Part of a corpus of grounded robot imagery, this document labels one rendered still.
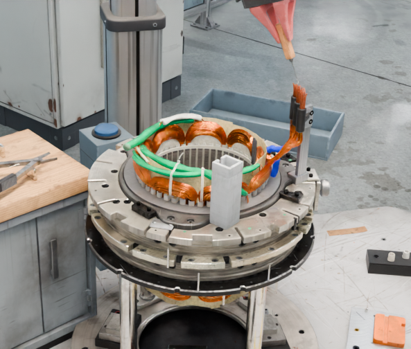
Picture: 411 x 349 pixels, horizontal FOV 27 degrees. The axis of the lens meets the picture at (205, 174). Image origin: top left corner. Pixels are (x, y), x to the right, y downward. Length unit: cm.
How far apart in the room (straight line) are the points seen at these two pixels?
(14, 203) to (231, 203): 32
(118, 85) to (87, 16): 192
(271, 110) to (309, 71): 299
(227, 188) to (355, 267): 59
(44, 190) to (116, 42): 43
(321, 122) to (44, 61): 214
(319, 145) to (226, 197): 39
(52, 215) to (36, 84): 237
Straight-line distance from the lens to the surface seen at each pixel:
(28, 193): 125
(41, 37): 352
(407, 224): 179
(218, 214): 111
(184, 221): 111
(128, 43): 161
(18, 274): 131
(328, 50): 485
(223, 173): 107
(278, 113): 156
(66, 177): 129
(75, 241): 135
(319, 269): 161
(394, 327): 146
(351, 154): 374
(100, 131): 147
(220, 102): 159
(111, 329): 136
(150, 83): 164
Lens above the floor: 169
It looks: 29 degrees down
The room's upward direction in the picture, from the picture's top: 2 degrees clockwise
